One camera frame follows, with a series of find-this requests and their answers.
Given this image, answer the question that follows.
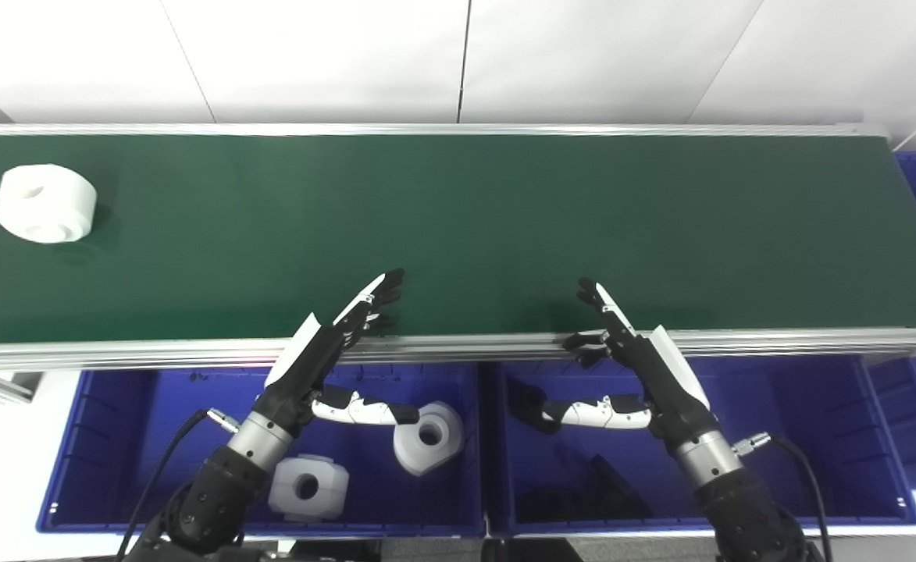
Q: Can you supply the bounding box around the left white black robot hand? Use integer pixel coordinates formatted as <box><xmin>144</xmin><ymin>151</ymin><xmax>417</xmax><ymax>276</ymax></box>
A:
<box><xmin>253</xmin><ymin>269</ymin><xmax>421</xmax><ymax>438</ymax></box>

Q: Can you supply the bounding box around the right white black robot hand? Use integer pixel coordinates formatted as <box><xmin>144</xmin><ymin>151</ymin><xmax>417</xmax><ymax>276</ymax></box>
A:
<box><xmin>540</xmin><ymin>277</ymin><xmax>721</xmax><ymax>454</ymax></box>

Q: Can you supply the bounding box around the white round part with hole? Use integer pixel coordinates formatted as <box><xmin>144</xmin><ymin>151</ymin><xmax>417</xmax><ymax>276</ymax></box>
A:
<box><xmin>0</xmin><ymin>164</ymin><xmax>98</xmax><ymax>244</ymax></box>

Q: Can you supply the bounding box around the white square part with hole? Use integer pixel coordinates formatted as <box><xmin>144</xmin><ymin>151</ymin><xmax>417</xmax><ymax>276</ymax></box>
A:
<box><xmin>268</xmin><ymin>454</ymin><xmax>349</xmax><ymax>522</ymax></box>

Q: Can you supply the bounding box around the blue bin with black parts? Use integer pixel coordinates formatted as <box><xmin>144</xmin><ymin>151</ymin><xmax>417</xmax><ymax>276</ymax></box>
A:
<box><xmin>489</xmin><ymin>355</ymin><xmax>916</xmax><ymax>537</ymax></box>

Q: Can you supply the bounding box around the white hexagonal part with hole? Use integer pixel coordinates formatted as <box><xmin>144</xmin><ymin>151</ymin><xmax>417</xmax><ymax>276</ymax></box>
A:
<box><xmin>393</xmin><ymin>400</ymin><xmax>465</xmax><ymax>477</ymax></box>

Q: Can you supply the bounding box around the green conveyor belt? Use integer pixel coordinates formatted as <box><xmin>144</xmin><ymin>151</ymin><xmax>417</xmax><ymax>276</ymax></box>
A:
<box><xmin>0</xmin><ymin>134</ymin><xmax>916</xmax><ymax>345</ymax></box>
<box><xmin>0</xmin><ymin>123</ymin><xmax>916</xmax><ymax>373</ymax></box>

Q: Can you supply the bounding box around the blue bin with white parts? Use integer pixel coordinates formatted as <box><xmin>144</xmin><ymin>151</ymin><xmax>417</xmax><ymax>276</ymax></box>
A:
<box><xmin>36</xmin><ymin>363</ymin><xmax>491</xmax><ymax>539</ymax></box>

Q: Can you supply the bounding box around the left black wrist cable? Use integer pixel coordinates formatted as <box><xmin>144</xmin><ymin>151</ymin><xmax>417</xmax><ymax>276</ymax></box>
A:
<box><xmin>116</xmin><ymin>407</ymin><xmax>241</xmax><ymax>562</ymax></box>

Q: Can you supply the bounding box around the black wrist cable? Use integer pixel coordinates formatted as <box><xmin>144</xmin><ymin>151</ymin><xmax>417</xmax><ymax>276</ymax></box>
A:
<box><xmin>116</xmin><ymin>407</ymin><xmax>241</xmax><ymax>562</ymax></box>
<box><xmin>732</xmin><ymin>432</ymin><xmax>832</xmax><ymax>562</ymax></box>

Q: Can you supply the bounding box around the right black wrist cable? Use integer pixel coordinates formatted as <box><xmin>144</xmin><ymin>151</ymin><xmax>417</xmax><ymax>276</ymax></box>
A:
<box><xmin>732</xmin><ymin>432</ymin><xmax>832</xmax><ymax>562</ymax></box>

